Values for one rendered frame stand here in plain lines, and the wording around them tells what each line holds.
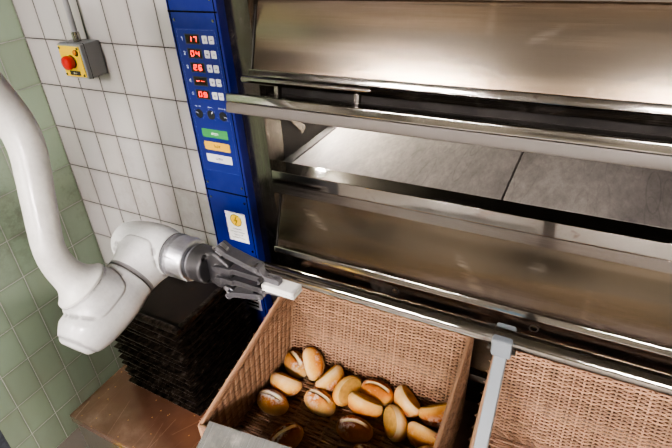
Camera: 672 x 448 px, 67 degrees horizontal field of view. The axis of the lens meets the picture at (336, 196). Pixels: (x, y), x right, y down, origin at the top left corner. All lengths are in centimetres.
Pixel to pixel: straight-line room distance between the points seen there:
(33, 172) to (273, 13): 63
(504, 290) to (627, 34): 62
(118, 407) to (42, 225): 82
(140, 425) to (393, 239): 87
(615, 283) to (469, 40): 61
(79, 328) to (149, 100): 79
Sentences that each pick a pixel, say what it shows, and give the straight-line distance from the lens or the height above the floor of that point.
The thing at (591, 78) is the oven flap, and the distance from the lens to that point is 105.
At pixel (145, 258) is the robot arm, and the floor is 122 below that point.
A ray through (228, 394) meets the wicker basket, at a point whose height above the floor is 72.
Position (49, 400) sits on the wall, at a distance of 237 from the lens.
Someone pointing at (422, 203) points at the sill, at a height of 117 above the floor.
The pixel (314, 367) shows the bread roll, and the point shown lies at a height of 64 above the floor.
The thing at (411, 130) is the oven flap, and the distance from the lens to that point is 100.
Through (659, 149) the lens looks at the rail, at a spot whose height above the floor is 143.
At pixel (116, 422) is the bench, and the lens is 167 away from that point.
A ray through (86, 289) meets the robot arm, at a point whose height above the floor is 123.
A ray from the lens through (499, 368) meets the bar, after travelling 91.
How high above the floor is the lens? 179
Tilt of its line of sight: 29 degrees down
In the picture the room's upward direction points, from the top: 4 degrees counter-clockwise
